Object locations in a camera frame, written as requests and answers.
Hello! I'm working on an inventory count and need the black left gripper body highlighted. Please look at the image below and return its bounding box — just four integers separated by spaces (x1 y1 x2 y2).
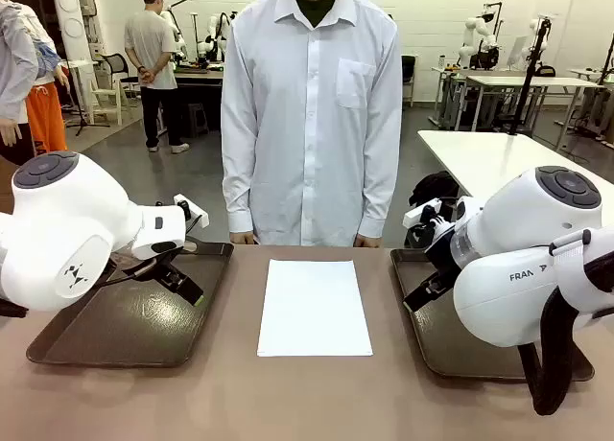
110 249 187 290

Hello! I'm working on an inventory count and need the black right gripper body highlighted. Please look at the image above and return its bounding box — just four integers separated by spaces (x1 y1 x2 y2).
423 223 470 283

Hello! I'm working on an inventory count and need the person's left forearm white sleeve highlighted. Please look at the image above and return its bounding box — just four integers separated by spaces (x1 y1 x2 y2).
357 138 403 240

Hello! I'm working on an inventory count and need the person's right forearm white sleeve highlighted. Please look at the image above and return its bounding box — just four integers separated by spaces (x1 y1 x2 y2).
221 138 259 234

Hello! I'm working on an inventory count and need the brown plastic tray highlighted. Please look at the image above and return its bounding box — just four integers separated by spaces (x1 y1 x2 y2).
26 242 235 369
390 247 596 383

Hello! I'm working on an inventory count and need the white rounded table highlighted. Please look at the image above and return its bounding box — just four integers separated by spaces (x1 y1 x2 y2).
415 128 614 207

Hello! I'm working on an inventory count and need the white A4 paper stack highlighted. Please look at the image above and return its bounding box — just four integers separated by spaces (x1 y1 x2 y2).
256 259 374 359

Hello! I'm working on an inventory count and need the small black stool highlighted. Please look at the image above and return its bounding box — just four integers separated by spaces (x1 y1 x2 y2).
184 103 210 138

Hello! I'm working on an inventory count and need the white folding chair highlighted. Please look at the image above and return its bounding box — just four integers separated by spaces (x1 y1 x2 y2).
89 59 125 127

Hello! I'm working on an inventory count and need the black background chair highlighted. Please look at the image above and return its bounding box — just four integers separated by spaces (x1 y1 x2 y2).
401 55 417 107

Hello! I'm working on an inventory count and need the person in white shirt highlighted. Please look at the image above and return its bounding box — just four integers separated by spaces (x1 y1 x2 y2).
220 0 404 248

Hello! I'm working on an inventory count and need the mannequin with orange trousers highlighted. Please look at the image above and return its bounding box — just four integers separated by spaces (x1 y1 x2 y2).
26 2 71 155

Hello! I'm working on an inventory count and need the dark background workbench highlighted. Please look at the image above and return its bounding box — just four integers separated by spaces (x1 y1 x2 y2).
175 66 224 135

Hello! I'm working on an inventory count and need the long white background table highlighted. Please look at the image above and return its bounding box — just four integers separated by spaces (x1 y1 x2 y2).
464 75 604 135

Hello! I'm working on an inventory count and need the black tripod pole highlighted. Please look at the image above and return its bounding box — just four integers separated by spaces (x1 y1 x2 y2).
508 17 553 136

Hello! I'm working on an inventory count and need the black office chair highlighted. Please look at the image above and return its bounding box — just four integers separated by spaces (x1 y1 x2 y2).
100 52 141 97

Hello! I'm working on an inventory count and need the white monitor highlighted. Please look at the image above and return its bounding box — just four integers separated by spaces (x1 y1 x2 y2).
507 35 529 68

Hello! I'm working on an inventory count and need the person in grey t-shirt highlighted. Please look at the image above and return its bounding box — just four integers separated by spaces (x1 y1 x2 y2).
124 0 192 154

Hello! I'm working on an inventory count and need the tall white column unit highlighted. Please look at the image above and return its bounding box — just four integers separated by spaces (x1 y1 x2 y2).
51 0 96 63

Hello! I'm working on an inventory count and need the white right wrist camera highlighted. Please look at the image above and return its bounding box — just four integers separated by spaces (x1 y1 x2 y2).
402 197 455 244

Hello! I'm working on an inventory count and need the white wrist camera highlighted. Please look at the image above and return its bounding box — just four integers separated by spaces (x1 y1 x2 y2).
402 197 455 244
173 194 210 229

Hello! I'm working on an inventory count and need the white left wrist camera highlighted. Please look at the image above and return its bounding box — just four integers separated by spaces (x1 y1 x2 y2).
173 194 210 229

